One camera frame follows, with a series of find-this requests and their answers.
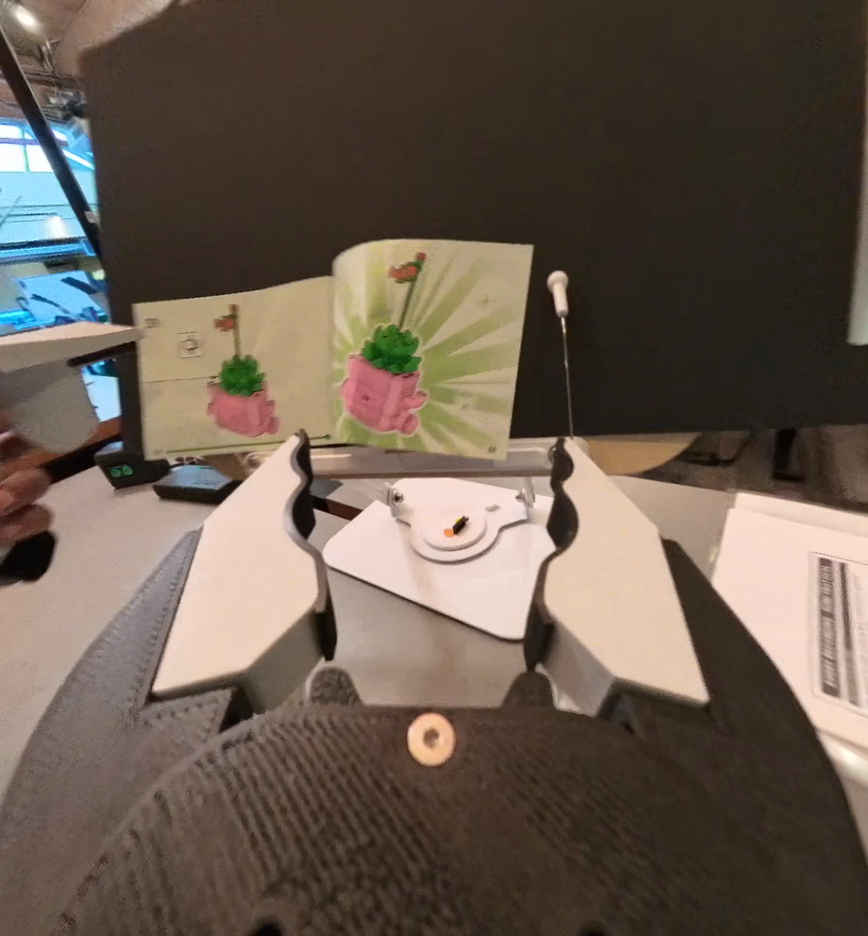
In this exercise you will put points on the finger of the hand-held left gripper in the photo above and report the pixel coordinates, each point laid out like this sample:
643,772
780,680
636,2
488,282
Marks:
39,344

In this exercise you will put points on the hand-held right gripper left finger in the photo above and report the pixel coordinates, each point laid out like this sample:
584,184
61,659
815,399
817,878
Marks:
244,585

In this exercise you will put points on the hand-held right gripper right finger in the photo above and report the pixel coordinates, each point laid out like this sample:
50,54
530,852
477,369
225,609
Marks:
617,592

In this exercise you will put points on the toy brick instruction booklet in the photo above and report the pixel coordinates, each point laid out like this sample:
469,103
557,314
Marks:
441,351

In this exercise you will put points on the person's left hand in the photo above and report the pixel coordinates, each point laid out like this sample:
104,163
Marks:
13,497

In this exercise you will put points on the black power bank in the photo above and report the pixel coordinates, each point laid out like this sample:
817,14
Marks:
192,482

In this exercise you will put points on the black charging case green lights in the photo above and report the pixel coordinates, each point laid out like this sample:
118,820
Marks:
130,472

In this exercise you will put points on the printed paper in acrylic holder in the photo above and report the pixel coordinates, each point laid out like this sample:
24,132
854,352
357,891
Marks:
770,599

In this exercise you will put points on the white book stand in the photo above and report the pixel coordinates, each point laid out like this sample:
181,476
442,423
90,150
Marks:
434,578

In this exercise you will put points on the black pole stand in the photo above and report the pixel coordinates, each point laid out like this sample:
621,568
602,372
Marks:
32,110

